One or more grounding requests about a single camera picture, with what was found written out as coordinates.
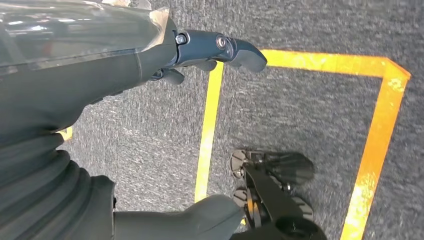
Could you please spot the yellow floor tape square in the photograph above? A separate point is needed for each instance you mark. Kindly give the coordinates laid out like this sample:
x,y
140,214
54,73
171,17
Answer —
x,y
381,132

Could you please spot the ribbed grey left arm sleeve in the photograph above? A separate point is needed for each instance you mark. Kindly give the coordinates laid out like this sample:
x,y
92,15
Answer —
x,y
33,185

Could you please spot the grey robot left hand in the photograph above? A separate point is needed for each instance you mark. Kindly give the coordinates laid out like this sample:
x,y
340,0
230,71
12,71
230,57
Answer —
x,y
66,66

